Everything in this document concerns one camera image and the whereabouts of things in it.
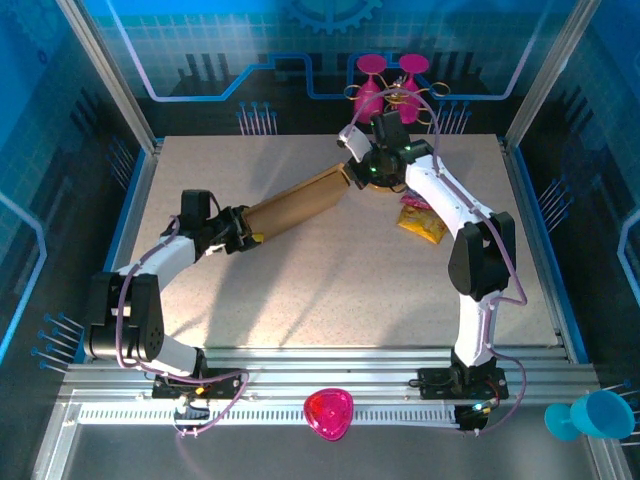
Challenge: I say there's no brown cardboard paper box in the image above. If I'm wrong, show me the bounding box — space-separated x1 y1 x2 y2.
242 163 357 244

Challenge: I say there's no black controller box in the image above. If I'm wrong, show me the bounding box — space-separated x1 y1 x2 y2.
456 402 489 434
173 402 212 423

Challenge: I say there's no yellow snack bag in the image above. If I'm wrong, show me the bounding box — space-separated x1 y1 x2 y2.
397 202 449 246

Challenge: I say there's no pink plastic goblet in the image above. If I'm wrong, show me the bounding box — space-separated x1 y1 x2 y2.
353 53 389 121
393 53 431 126

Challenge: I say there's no pink heart-shaped bowl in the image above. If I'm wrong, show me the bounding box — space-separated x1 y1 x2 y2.
303 387 355 443

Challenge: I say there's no blue plastic goblet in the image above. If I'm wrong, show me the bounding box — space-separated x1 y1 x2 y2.
543 389 636 443

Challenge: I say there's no gold wire goblet rack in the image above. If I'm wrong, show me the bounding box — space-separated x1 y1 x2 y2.
343 74 452 194

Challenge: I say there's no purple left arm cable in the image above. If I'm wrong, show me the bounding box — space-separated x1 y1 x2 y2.
115 214 251 439

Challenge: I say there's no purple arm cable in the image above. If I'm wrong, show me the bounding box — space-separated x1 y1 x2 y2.
347 88 529 436
115 214 251 439

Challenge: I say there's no aluminium cell frame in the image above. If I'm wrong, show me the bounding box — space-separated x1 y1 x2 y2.
29 0 640 480

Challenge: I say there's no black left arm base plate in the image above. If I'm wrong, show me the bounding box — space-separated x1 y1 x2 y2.
149 367 246 401

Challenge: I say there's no white slotted cable duct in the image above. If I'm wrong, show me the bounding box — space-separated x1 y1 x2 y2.
77 407 461 427

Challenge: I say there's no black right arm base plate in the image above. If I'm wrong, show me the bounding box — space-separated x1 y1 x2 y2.
417 367 509 401

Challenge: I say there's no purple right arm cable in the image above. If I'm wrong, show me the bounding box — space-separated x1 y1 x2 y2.
347 88 529 436

